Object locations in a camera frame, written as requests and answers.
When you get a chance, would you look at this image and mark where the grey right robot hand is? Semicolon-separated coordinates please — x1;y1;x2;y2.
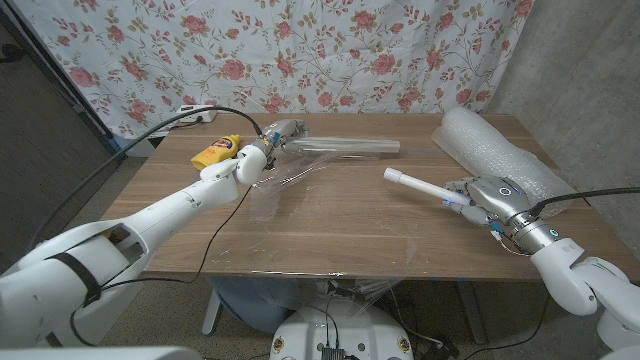
444;174;562;254

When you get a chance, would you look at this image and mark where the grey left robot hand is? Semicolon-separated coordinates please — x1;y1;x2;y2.
254;118;309;157

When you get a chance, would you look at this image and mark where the transparent cling film sheet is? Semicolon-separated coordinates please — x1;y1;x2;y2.
247;144;419;317

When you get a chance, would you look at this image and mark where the white cylindrical roll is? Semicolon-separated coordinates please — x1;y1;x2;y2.
383;167;474;207

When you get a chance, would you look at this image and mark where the bubble wrap roll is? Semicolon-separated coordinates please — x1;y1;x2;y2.
431;106;580;219

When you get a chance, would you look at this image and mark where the yellow squeeze bottle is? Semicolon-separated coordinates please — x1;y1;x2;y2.
190;134;242;172

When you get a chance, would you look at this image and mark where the floral print backdrop curtain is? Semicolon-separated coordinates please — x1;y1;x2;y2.
12;0;536;141

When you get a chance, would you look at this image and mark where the white power strip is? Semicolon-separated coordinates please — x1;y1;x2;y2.
175;104;219;125

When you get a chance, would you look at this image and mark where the table leg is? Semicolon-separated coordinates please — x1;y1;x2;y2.
201;288;224;337
453;281;488;346

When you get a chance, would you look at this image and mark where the grey blue bin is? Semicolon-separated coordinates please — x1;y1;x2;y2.
209;277;302;335

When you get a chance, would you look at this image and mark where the white robot torso base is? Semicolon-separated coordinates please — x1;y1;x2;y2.
269;303;416;360

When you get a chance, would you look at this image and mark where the dark partition panel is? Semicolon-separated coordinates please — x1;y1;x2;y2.
0;7;127;266

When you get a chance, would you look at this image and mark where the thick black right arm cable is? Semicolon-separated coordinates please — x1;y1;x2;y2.
528;186;640;219

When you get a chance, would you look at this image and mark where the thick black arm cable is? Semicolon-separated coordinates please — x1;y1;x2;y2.
528;186;640;219
27;105;265;252

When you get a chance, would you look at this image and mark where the thin black left wrist cable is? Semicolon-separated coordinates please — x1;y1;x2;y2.
69;184;254;349

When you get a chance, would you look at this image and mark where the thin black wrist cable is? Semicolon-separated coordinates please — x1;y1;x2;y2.
69;184;254;349
462;293;552;360

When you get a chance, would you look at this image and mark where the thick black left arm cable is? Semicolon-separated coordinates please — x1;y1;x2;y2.
27;105;265;252

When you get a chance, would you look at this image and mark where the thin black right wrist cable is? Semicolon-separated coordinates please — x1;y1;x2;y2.
462;293;552;360

